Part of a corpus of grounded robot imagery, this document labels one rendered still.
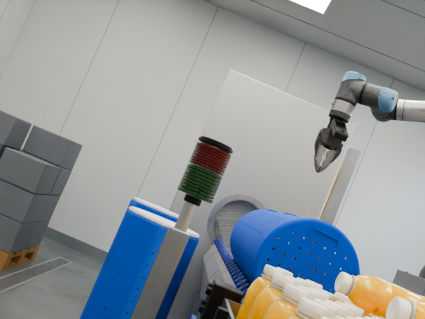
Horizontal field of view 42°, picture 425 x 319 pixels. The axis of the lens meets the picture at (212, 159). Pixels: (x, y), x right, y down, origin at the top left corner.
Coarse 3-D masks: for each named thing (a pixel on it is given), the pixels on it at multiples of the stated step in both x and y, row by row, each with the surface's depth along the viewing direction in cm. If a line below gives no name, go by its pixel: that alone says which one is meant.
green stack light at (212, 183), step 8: (192, 168) 91; (200, 168) 90; (184, 176) 92; (192, 176) 90; (200, 176) 90; (208, 176) 90; (216, 176) 91; (184, 184) 91; (192, 184) 90; (200, 184) 90; (208, 184) 90; (216, 184) 92; (192, 192) 90; (200, 192) 90; (208, 192) 91; (208, 200) 91
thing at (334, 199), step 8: (352, 152) 282; (360, 152) 282; (344, 160) 284; (352, 160) 282; (344, 168) 281; (352, 168) 281; (336, 176) 286; (344, 176) 281; (336, 184) 280; (344, 184) 281; (336, 192) 280; (344, 192) 280; (328, 200) 282; (336, 200) 280; (328, 208) 279; (336, 208) 280; (328, 216) 279
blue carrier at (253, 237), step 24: (264, 216) 186; (288, 216) 160; (240, 240) 192; (264, 240) 146; (288, 240) 146; (312, 240) 146; (336, 240) 147; (240, 264) 188; (264, 264) 146; (288, 264) 146; (312, 264) 146; (336, 264) 146
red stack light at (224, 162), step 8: (200, 144) 92; (208, 144) 91; (192, 152) 93; (200, 152) 91; (208, 152) 90; (216, 152) 90; (224, 152) 91; (192, 160) 92; (200, 160) 91; (208, 160) 90; (216, 160) 91; (224, 160) 91; (208, 168) 90; (216, 168) 91; (224, 168) 92
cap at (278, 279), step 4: (276, 276) 100; (280, 276) 99; (284, 276) 102; (272, 280) 101; (276, 280) 100; (280, 280) 99; (284, 280) 99; (288, 280) 99; (292, 280) 100; (276, 284) 99; (280, 284) 99; (284, 284) 99; (292, 284) 100
